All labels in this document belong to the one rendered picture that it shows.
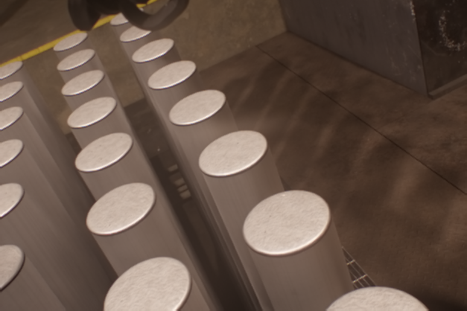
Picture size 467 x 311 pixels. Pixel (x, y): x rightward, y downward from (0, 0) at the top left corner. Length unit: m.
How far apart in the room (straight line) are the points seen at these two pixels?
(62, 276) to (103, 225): 0.44
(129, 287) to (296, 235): 0.31
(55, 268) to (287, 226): 0.80
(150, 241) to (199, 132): 0.37
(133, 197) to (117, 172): 0.22
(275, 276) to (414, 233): 1.49
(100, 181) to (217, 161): 0.37
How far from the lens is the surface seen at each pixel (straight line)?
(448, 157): 2.79
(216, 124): 1.43
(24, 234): 1.50
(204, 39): 4.37
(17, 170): 1.74
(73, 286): 1.64
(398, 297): 0.83
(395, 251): 2.37
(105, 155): 1.44
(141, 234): 1.18
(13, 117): 2.00
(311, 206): 1.00
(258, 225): 1.00
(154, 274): 1.00
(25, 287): 1.26
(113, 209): 1.21
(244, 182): 1.18
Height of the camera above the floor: 1.71
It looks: 30 degrees down
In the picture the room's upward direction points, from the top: 22 degrees counter-clockwise
